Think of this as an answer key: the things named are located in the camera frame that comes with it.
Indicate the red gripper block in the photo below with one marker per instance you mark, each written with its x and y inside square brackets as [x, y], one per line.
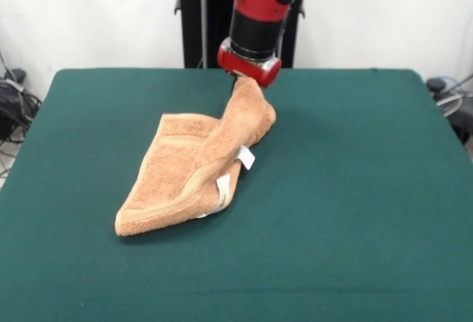
[247, 71]

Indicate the tan terry towel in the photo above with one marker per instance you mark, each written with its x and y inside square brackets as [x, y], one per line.
[184, 174]

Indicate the dark green table cloth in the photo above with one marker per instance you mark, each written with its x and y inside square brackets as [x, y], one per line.
[295, 226]

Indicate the black floor equipment lump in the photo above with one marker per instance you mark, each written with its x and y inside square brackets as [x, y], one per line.
[462, 115]
[11, 108]

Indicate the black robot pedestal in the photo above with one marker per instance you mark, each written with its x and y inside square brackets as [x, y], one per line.
[207, 23]

